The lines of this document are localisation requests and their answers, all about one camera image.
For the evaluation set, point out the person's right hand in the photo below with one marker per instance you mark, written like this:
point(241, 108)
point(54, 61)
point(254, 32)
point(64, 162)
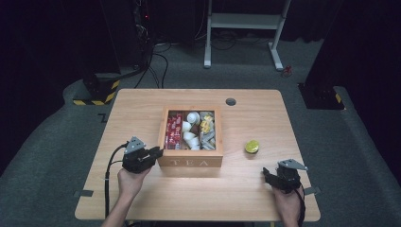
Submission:
point(288, 205)

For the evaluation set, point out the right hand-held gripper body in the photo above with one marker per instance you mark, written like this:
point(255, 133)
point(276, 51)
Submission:
point(288, 178)

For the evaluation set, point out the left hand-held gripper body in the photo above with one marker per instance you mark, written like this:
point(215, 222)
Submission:
point(134, 159)

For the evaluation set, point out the person's left hand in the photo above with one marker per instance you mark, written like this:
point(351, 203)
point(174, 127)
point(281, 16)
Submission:
point(130, 184)

